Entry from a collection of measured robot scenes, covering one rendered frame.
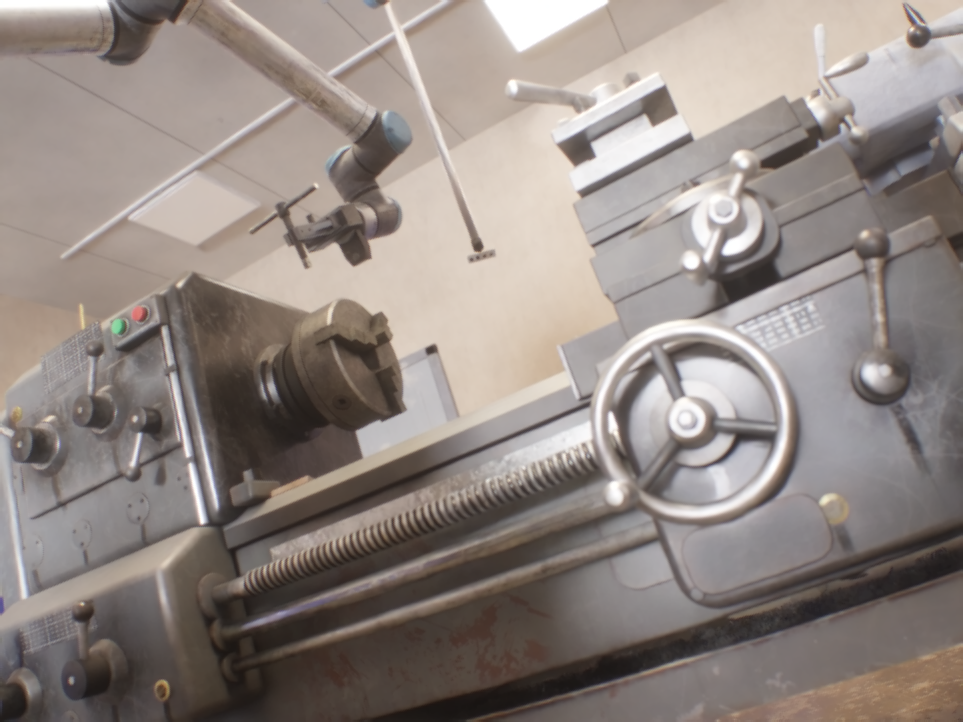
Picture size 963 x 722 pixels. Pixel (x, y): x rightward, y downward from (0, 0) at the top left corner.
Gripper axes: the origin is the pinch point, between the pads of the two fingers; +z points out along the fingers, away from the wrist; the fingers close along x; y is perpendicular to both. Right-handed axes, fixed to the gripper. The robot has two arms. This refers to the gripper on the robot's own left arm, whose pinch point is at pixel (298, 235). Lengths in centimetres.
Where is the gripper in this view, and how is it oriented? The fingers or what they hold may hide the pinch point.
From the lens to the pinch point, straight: 150.9
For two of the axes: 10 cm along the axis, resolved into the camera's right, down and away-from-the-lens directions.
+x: 7.8, -3.6, -5.2
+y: -4.4, -8.9, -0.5
